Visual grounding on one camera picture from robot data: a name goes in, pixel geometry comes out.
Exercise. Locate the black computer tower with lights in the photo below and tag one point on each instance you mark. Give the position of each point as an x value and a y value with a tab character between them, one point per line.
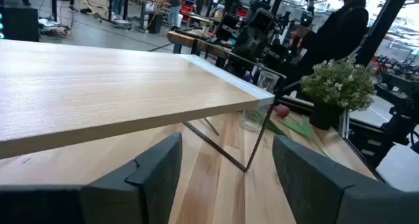
19	24

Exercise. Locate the rack with coloured bins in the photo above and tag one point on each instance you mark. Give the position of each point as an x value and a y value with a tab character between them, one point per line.
188	1

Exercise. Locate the purple flower bunch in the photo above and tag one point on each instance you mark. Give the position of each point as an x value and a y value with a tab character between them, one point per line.
248	78

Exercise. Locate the background wooden workbench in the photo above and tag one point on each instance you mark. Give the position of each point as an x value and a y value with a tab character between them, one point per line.
186	40

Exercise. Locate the person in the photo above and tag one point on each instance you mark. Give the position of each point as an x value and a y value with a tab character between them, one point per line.
173	4
340	30

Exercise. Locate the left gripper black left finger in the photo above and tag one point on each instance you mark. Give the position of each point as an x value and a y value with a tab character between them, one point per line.
131	191

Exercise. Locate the black waste bin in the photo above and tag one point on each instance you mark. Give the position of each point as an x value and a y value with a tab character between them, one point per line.
154	22

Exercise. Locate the clear glass vase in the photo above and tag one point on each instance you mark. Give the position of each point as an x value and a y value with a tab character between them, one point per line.
266	81

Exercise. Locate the white-flowered plant in black pot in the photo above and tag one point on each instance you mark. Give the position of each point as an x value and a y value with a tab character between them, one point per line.
337	83

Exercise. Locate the wooden shelf with black frame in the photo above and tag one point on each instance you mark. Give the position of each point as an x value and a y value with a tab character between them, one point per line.
98	86

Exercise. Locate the black metal rig frame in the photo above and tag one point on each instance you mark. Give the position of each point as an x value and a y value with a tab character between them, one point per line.
383	21

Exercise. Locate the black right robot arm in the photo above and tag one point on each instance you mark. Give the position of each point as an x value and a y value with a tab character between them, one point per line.
252	37

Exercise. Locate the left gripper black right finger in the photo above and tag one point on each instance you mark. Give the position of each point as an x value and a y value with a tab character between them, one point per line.
327	191

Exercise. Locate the dark pink tulip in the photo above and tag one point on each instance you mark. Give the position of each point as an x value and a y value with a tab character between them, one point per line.
281	111

